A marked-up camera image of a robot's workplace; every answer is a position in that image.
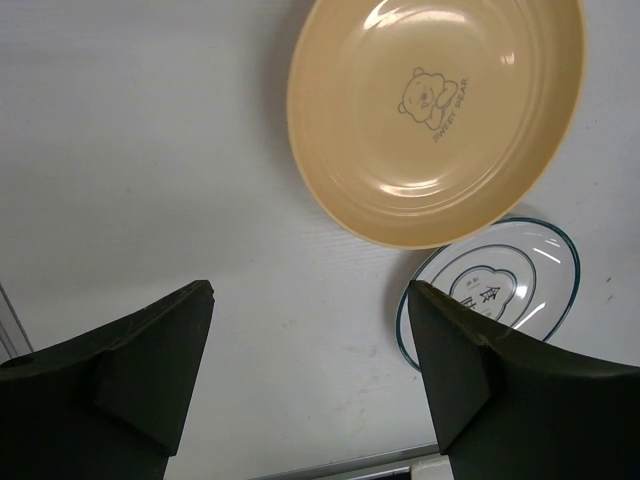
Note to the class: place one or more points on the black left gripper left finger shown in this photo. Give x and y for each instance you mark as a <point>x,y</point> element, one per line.
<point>111,403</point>

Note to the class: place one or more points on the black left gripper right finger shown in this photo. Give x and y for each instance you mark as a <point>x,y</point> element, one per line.
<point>507,406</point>

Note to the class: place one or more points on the white plate green rim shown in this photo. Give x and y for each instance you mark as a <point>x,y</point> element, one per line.
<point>521,272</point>

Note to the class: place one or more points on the yellow bear plate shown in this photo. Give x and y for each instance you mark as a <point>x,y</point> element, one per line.
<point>415,124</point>

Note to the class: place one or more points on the aluminium table rail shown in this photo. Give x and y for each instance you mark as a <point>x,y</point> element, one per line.
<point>303,382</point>

